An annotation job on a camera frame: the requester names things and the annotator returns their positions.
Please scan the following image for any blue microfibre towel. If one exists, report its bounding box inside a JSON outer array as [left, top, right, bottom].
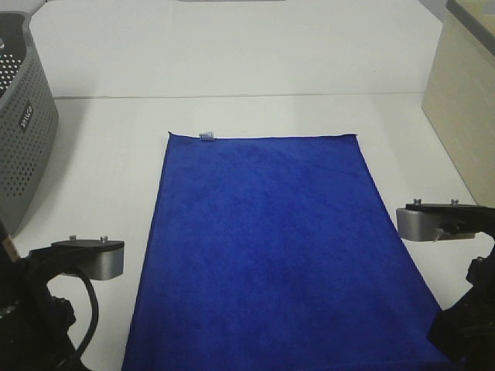
[[122, 134, 461, 370]]

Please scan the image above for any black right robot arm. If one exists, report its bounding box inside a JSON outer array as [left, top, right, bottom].
[[427, 251, 494, 370]]

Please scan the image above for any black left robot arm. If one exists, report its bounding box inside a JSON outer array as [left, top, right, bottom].
[[1, 226, 95, 370]]

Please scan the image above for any beige storage box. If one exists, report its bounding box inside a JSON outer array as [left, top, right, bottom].
[[422, 1, 494, 206]]

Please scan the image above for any grey perforated plastic basket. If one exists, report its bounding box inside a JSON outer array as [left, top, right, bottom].
[[1, 11, 59, 233]]

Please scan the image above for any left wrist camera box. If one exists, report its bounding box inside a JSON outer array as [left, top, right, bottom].
[[50, 236, 125, 281]]

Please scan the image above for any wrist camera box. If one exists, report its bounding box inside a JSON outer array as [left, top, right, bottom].
[[50, 236, 125, 281], [396, 199, 494, 242]]

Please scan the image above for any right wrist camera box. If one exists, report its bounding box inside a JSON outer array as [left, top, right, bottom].
[[396, 199, 494, 242]]

